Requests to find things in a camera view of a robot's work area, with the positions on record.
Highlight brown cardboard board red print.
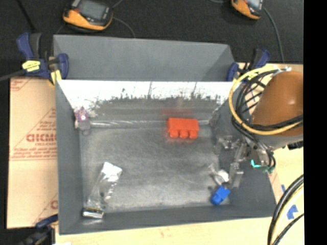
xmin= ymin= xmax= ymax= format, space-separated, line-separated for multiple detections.
xmin=6 ymin=76 xmax=60 ymax=229

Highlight small blue plastic block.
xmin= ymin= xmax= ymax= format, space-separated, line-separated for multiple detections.
xmin=210 ymin=185 xmax=231 ymax=206

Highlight orange-red toy building block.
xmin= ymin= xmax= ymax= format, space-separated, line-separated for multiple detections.
xmin=166 ymin=117 xmax=200 ymax=140

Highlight grey metal bin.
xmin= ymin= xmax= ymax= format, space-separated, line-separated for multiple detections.
xmin=52 ymin=34 xmax=278 ymax=234

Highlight small purple toy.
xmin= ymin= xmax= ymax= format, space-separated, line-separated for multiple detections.
xmin=74 ymin=106 xmax=90 ymax=124

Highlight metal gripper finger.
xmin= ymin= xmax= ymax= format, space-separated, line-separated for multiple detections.
xmin=214 ymin=136 xmax=242 ymax=155
xmin=228 ymin=162 xmax=245 ymax=189

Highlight small white and clear object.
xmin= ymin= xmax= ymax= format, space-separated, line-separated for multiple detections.
xmin=208 ymin=163 xmax=230 ymax=186

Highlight clear plastic packet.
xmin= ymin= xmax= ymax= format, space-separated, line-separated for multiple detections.
xmin=82 ymin=161 xmax=124 ymax=218

